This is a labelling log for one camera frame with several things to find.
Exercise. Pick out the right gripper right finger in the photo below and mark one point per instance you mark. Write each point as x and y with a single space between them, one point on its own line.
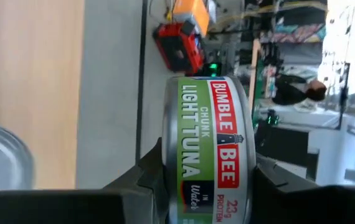
305 205

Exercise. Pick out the red black equipment box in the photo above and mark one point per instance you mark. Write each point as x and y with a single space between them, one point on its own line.
177 49

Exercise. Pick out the black partition panel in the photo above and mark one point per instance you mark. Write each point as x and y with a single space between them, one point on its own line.
286 149

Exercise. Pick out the person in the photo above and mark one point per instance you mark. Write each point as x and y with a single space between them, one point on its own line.
289 90

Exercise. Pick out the silver Bumble Bee tuna can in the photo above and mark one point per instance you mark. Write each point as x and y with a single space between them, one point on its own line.
0 161
208 140

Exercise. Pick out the orange box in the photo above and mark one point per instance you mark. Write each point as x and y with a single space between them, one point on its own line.
193 12

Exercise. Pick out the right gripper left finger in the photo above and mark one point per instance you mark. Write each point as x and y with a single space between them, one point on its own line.
71 207

